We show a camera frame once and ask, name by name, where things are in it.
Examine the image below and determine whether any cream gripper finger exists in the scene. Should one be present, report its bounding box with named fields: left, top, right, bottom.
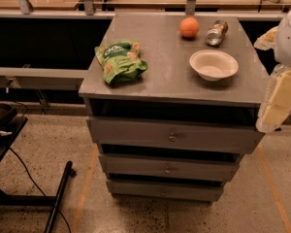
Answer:
left=254, top=26, right=277, bottom=50
left=256, top=65, right=291, bottom=133

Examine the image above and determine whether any white paper bowl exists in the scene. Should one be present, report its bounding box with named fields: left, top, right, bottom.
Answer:
left=189, top=50, right=239, bottom=82

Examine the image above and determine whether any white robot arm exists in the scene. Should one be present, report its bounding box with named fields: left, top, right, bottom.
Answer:
left=254, top=10, right=291, bottom=133

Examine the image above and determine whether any green rice chip bag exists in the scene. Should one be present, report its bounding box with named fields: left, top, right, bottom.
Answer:
left=95, top=41, right=147, bottom=84

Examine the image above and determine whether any silver drink can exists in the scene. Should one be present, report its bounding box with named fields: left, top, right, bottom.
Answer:
left=205, top=20, right=228, bottom=47

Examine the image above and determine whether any orange fruit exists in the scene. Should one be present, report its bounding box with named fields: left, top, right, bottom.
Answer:
left=179, top=17, right=200, bottom=38

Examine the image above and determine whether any grey drawer cabinet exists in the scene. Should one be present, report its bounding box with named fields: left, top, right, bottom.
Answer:
left=80, top=14, right=269, bottom=202

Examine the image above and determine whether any black metal stand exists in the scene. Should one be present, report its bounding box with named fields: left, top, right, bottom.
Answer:
left=0, top=104, right=81, bottom=233

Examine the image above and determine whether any black floor cable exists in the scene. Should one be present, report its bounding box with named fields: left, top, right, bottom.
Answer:
left=9, top=147, right=72, bottom=233

